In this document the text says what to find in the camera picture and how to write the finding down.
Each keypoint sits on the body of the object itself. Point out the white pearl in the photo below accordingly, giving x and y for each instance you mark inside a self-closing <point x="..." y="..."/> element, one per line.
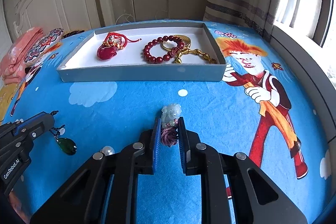
<point x="62" y="131"/>
<point x="107" y="150"/>

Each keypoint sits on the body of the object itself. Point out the pink folded blanket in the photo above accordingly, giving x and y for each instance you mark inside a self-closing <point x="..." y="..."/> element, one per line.
<point x="12" y="64"/>

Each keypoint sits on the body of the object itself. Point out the grey window sill ledge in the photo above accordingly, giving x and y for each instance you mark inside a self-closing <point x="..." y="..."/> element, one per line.
<point x="296" y="51"/>

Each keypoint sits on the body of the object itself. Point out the red flower brooch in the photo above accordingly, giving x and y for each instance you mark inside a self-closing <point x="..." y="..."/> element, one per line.
<point x="106" y="53"/>

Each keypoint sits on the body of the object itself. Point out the patterned pillow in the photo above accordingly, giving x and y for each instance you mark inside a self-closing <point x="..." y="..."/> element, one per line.
<point x="43" y="45"/>

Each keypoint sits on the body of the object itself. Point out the jade pendant pink knot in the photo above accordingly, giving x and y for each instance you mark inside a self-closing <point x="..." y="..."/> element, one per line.
<point x="169" y="124"/>

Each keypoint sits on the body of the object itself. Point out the white wooden headboard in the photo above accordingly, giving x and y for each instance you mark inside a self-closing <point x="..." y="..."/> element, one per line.
<point x="67" y="14"/>

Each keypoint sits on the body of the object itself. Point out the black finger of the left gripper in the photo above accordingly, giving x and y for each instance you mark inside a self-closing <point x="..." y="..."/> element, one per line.
<point x="14" y="132"/>

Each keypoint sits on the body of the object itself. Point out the grey cardboard tray box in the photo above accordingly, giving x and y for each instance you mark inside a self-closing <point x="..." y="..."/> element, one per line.
<point x="83" y="65"/>

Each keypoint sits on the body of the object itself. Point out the plain gold bangle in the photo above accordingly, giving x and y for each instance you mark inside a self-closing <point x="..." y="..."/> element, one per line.
<point x="173" y="41"/>

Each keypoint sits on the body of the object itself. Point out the person's left hand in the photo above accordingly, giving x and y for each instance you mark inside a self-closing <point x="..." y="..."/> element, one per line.
<point x="17" y="206"/>

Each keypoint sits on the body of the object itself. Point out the blue cartoon bed sheet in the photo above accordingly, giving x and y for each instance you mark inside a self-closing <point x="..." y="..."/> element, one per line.
<point x="227" y="83"/>

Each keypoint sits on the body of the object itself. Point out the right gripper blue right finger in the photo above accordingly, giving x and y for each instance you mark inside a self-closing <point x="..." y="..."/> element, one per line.
<point x="234" y="189"/>

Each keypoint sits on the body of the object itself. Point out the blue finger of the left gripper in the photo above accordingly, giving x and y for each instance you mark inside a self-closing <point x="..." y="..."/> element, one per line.
<point x="37" y="121"/>

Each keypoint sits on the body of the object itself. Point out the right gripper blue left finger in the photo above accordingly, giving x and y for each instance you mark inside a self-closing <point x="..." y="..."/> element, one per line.
<point x="104" y="188"/>

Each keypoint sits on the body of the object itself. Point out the gold bamboo bangle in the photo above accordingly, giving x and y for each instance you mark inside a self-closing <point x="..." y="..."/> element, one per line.
<point x="195" y="52"/>

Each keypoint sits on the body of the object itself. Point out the yellow bed sheet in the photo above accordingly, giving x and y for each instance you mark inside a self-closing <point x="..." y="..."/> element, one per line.
<point x="6" y="96"/>

